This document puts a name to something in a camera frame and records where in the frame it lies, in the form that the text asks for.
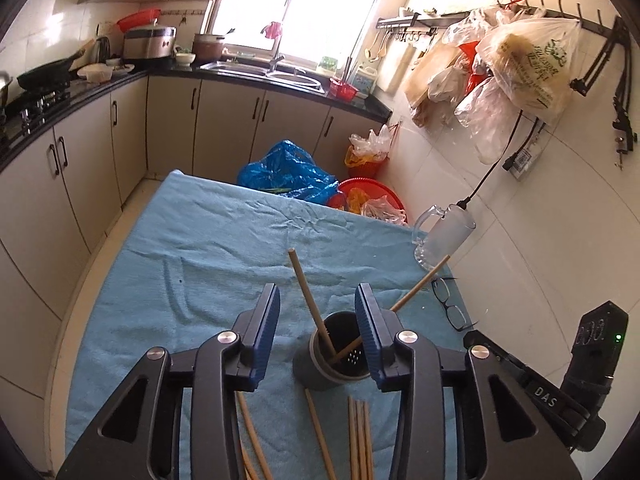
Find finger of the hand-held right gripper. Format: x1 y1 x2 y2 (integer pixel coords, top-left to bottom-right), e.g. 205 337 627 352
464 330 581 441

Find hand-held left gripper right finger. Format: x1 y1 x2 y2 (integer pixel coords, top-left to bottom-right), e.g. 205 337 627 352
355 284 583 480

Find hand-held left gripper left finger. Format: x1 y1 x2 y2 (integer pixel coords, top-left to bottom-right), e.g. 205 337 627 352
55 284 281 480

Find dark grey utensil holder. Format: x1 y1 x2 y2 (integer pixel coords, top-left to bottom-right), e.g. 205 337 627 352
292 311 373 391

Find black eyeglasses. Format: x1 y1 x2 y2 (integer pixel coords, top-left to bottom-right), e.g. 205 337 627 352
431 276 478 332

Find light blue towel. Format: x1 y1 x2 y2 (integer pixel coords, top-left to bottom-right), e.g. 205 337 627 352
65 170 473 480

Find clear glass mug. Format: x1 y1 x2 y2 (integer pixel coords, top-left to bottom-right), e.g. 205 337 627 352
412 203 477 271

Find clear plastic bag with food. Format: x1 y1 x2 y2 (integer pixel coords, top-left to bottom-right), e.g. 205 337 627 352
359 195 407 225

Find red plastic basin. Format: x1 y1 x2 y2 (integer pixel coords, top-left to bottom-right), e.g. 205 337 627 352
327 177 408 226

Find blue plastic bag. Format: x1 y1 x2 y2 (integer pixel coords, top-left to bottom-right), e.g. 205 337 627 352
236 140 341 206

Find orange bin with plastic bags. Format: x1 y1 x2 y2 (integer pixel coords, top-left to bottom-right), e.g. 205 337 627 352
345 125 396 179

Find black countertop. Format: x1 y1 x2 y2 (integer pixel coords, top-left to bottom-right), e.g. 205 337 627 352
0 57 392 171

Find large clear plastic bag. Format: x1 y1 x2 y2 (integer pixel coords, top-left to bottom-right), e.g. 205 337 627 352
454 77 522 165

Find beige lower kitchen cabinets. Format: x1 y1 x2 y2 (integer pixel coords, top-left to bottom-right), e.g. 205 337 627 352
0 72 391 411

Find small red basket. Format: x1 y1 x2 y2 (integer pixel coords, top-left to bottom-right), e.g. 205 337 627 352
328 79 360 99

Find white plastic container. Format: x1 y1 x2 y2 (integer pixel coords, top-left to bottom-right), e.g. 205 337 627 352
350 62 378 96

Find wooden cutting board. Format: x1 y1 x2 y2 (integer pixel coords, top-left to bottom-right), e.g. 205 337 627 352
404 35 462 128

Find steel kitchen sink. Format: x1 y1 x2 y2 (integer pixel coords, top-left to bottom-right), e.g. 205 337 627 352
200 60 326 92

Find white paper roll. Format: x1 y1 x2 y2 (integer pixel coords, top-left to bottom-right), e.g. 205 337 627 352
385 40 416 93

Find steel faucet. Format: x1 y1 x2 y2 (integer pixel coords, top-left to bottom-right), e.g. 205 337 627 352
269 35 287 73

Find beige printed plastic bag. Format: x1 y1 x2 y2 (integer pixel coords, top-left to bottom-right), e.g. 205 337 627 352
475 17 583 123

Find hanging ladle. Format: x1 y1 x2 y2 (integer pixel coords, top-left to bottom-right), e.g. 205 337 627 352
364 30 388 61

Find brown cooking pot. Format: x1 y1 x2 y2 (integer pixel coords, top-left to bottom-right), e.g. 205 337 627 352
192 32 227 63

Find red plastic bag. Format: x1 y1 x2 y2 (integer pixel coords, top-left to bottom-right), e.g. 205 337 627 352
457 42 488 96

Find white plate with bowls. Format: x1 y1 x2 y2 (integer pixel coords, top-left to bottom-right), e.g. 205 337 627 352
80 62 113 82

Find silver rice cooker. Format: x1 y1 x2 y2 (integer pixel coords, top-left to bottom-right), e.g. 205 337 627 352
122 26 177 61

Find small clear plastic bag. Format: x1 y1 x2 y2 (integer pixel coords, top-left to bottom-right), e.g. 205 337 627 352
442 7 493 47

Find gas stove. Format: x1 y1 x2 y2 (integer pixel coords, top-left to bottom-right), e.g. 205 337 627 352
0 87 71 136

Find kitchen window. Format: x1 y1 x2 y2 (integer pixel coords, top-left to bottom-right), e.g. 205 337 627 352
202 0 396 68

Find red plastic bowl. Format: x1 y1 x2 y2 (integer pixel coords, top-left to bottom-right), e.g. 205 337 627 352
116 8 162 32

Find black frying pan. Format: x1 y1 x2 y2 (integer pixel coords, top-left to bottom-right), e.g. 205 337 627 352
16 40 96 92

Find white wall socket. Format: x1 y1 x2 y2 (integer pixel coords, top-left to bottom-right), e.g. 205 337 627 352
510 135 543 181

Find black power cable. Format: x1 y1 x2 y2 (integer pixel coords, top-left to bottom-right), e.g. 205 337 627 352
457 110 523 211

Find black wall hook rack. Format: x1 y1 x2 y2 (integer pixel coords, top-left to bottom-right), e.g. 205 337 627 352
495 0 618 36

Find metal wall shelf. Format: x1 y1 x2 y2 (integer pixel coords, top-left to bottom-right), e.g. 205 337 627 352
376 10 471 43

